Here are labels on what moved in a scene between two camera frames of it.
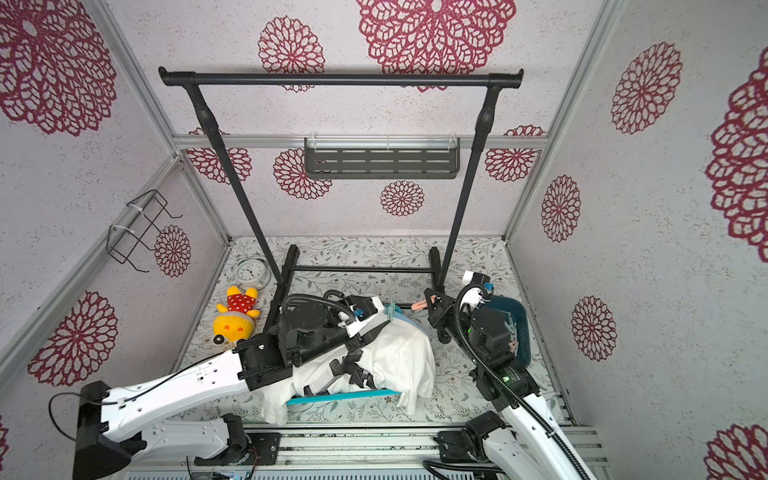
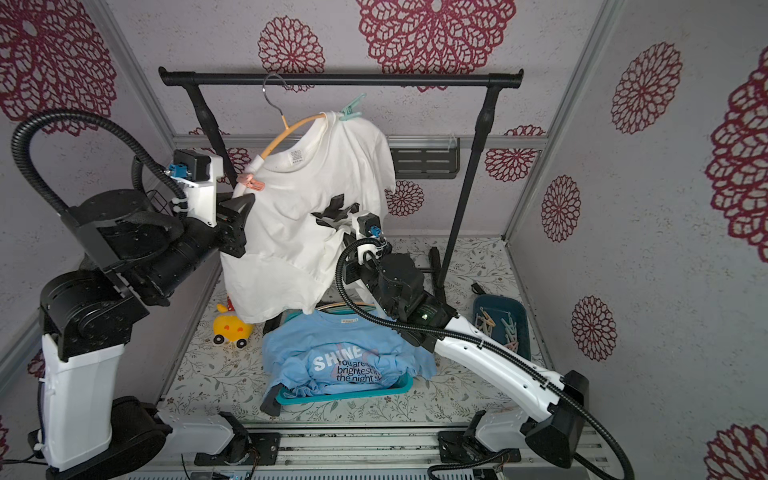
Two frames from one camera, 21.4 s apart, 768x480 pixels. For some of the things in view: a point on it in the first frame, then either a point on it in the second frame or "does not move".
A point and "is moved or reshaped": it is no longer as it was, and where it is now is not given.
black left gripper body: (357, 342) → (227, 235)
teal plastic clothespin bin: (517, 322) does not move
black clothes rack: (284, 279) does not move
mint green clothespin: (391, 309) is moved or reshaped
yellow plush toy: (235, 322) does not move
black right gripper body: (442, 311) → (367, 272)
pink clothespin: (419, 305) is moved or reshaped
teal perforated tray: (342, 397) does not move
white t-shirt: (397, 357) → (293, 261)
